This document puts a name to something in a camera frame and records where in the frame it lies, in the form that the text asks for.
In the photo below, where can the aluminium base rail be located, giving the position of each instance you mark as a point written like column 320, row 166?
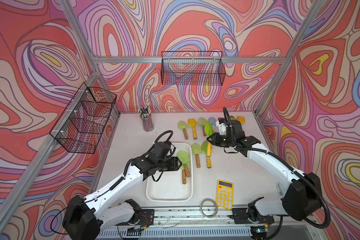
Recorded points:
column 180, row 223

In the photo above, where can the clear cup of pens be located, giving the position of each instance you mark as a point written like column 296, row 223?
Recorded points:
column 145, row 114

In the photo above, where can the black wire basket back wall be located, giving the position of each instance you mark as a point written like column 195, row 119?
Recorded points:
column 196, row 68

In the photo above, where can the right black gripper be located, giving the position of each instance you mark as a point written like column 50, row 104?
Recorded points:
column 215, row 136

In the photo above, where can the white plastic storage box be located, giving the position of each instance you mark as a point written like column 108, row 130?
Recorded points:
column 169, row 188

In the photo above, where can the black wire basket wall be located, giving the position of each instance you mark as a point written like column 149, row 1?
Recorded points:
column 196, row 68
column 88, row 114

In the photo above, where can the green shovel wooden handle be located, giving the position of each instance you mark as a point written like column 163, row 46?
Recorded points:
column 184, row 178
column 182, row 125
column 202, row 122

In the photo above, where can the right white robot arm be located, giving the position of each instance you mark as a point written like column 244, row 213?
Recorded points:
column 301, row 195

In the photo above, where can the black wire basket left wall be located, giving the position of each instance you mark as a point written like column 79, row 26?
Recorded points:
column 88, row 114

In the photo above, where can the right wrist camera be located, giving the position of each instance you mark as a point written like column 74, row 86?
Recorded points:
column 222, row 126

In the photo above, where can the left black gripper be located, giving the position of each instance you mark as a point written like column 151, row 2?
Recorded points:
column 175, row 164

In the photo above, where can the yellow calculator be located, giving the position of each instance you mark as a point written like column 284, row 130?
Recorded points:
column 225, row 194

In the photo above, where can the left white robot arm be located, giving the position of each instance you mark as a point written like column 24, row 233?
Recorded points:
column 86, row 217

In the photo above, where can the blue shovel pink handle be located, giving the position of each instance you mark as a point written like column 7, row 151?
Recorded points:
column 212, row 121

